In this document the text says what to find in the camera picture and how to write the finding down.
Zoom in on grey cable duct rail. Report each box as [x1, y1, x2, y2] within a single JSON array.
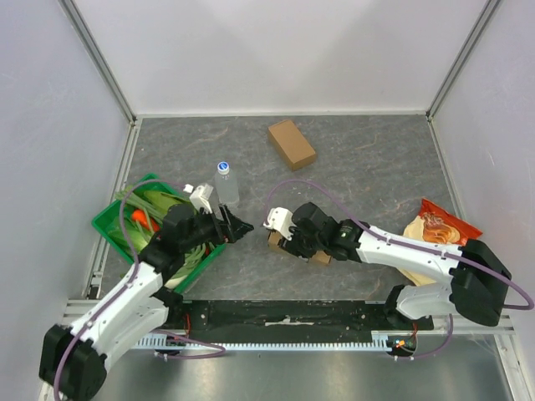
[[133, 333, 416, 353]]

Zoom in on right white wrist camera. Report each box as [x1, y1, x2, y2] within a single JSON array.
[[262, 207, 295, 241]]

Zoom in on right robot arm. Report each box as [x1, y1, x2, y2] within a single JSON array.
[[281, 202, 512, 329]]

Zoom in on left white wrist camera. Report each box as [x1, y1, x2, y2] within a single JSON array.
[[183, 183, 213, 214]]

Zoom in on red snack bag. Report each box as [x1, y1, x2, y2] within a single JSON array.
[[415, 199, 482, 246]]

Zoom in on clear plastic water bottle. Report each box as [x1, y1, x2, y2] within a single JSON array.
[[214, 161, 240, 206]]

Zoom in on green leafy vegetable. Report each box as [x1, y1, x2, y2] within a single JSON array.
[[93, 183, 208, 292]]

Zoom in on orange carrot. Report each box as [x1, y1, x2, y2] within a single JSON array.
[[130, 209, 160, 232]]

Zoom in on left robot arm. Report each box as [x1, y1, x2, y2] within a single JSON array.
[[38, 204, 254, 400]]

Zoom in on brown cardboard box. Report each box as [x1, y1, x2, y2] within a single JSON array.
[[267, 119, 317, 171]]

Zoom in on green plastic basket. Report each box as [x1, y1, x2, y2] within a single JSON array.
[[92, 173, 224, 292]]

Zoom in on green long beans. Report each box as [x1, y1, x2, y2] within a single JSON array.
[[106, 183, 214, 289]]

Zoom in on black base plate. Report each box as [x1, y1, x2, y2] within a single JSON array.
[[155, 300, 434, 345]]

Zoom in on beige cassava chips bag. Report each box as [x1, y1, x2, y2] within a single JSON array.
[[400, 213, 449, 287]]

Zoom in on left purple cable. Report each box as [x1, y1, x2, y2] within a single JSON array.
[[53, 179, 229, 401]]

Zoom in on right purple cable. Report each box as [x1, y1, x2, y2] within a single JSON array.
[[265, 179, 535, 363]]

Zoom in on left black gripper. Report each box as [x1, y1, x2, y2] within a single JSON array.
[[181, 203, 253, 251]]

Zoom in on purple cable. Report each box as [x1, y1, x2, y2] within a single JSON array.
[[265, 179, 535, 363], [53, 179, 229, 401]]

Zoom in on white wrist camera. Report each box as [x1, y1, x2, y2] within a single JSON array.
[[262, 207, 295, 241], [183, 183, 213, 214]]

